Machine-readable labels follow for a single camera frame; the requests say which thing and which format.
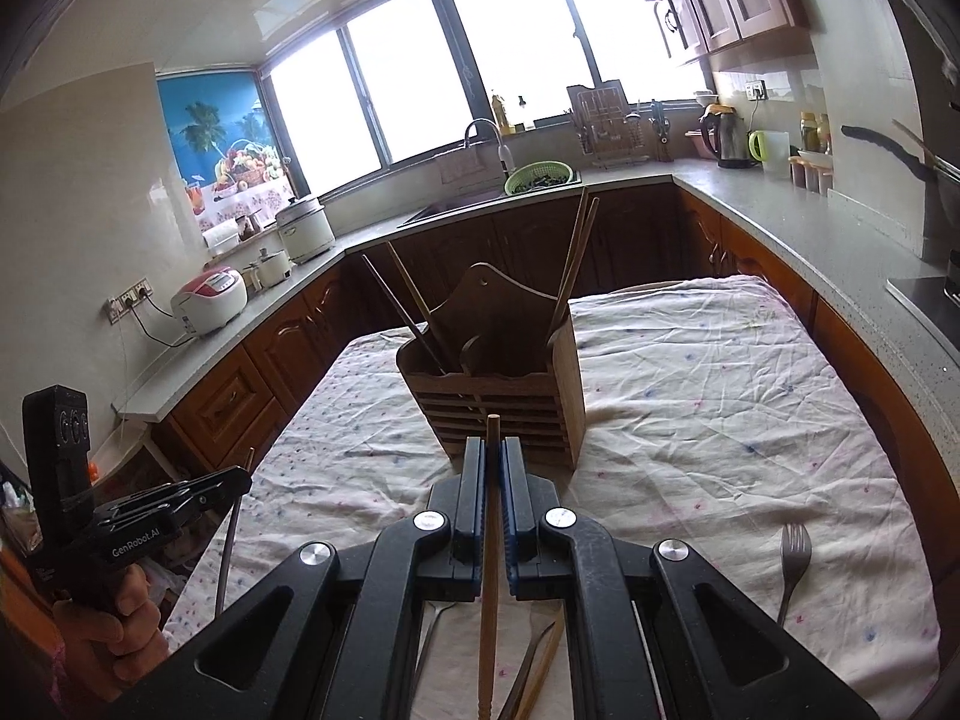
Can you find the range hood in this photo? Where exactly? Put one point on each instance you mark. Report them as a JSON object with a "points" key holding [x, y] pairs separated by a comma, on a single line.
{"points": [[922, 7]]}

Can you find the small white appliance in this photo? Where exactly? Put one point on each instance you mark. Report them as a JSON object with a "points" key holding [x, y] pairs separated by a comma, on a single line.
{"points": [[268, 268]]}

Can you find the condiment bottles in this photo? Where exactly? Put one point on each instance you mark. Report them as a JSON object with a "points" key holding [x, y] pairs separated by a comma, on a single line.
{"points": [[815, 133]]}

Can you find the small dark-capped bottle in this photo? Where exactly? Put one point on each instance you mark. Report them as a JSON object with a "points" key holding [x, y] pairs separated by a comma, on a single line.
{"points": [[525, 114]]}

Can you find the yellow bottle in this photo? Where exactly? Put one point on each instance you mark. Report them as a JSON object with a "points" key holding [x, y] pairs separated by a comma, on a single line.
{"points": [[499, 114]]}

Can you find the green white pitcher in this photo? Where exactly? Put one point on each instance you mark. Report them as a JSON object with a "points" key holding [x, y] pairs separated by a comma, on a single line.
{"points": [[771, 154]]}

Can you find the white bowl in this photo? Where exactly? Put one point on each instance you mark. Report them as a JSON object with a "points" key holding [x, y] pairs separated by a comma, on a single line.
{"points": [[706, 98]]}

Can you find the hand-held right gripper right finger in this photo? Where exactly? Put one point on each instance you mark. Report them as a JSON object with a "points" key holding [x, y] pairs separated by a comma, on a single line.
{"points": [[540, 562]]}

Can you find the plain wooden chopstick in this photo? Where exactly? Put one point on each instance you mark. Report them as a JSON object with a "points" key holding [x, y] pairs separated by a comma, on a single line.
{"points": [[584, 240], [409, 283], [573, 240], [489, 660]]}

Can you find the wooden utensil holder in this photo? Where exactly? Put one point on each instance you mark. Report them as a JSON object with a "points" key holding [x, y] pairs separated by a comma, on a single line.
{"points": [[510, 382]]}

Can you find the gas stove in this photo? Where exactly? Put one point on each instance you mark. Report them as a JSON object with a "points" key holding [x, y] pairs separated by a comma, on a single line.
{"points": [[930, 292]]}

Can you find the steel electric kettle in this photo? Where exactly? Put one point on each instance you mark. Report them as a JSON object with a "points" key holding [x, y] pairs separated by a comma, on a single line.
{"points": [[727, 136]]}

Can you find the pink basin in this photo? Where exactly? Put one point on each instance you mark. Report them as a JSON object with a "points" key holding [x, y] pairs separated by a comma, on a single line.
{"points": [[699, 141]]}

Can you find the kitchen sink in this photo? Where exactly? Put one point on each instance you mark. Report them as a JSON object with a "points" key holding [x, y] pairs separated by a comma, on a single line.
{"points": [[450, 208]]}

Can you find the grey kitchen countertop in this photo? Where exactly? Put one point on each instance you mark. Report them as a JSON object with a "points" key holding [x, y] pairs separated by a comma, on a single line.
{"points": [[787, 225]]}

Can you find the hanging kitchen tools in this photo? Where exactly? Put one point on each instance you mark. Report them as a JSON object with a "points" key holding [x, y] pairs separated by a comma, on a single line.
{"points": [[661, 131]]}

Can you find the patterned bamboo chopstick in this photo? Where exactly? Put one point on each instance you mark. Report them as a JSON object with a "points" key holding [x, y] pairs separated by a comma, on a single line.
{"points": [[546, 660], [525, 679]]}

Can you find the spice jar set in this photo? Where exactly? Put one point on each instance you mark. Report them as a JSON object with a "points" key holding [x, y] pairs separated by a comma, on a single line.
{"points": [[811, 174]]}

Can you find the long wall socket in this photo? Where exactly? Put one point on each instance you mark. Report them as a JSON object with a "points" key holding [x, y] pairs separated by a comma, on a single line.
{"points": [[129, 301]]}

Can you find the wooden cabinets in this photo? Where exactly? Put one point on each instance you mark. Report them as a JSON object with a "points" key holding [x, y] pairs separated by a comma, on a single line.
{"points": [[300, 345], [712, 0]]}

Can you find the wooden upper cabinets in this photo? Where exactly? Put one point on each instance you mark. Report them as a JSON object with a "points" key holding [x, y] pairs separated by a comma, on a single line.
{"points": [[712, 0]]}

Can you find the white round rice cooker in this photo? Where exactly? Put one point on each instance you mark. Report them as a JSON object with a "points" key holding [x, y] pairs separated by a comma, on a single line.
{"points": [[306, 229]]}

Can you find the wooden spatula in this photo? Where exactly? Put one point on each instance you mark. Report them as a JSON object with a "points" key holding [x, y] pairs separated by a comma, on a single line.
{"points": [[915, 141]]}

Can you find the white floral tablecloth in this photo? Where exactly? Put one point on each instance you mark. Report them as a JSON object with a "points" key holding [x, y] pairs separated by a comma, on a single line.
{"points": [[712, 405]]}

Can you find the metal chopstick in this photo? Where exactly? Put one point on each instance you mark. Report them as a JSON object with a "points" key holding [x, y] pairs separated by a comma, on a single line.
{"points": [[405, 315], [225, 562]]}

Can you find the metal spoon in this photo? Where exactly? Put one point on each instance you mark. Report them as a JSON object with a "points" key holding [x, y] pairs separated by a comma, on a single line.
{"points": [[433, 637]]}

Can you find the kitchen window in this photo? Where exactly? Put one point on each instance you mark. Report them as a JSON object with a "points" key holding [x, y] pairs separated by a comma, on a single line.
{"points": [[487, 45]]}

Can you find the green colander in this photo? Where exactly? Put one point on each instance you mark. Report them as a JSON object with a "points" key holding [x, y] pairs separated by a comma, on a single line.
{"points": [[538, 178]]}

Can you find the person's left hand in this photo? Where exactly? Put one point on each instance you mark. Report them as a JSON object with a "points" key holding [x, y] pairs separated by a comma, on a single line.
{"points": [[105, 637]]}

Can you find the small wall socket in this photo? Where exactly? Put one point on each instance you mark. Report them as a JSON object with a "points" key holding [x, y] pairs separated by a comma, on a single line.
{"points": [[757, 90]]}

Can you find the metal fork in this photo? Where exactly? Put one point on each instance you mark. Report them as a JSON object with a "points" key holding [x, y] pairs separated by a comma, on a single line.
{"points": [[795, 547]]}

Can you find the dish drying rack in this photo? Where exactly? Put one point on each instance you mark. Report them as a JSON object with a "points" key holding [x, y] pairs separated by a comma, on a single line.
{"points": [[604, 124]]}

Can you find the metal sink faucet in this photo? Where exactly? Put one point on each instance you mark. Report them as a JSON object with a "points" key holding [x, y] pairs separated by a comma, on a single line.
{"points": [[501, 150]]}

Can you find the tropical fruit wall poster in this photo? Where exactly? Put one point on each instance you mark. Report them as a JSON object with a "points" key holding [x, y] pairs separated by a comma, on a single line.
{"points": [[217, 142]]}

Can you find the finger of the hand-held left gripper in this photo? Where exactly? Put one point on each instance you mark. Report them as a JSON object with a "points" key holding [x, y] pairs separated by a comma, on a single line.
{"points": [[214, 491]]}

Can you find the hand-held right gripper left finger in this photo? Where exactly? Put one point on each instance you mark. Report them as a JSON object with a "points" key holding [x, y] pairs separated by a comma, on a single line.
{"points": [[450, 562]]}

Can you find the white pink rice cooker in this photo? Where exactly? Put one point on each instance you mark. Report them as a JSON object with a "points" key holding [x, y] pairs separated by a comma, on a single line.
{"points": [[210, 304]]}

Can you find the paper towel roll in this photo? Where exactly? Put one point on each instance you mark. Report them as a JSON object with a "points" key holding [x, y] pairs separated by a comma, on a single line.
{"points": [[222, 240]]}

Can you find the pale dishcloth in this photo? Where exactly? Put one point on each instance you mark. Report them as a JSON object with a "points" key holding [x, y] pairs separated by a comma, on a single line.
{"points": [[461, 167]]}

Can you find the wooden lower cabinets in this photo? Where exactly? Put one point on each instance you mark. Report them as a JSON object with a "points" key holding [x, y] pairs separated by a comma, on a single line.
{"points": [[300, 345]]}

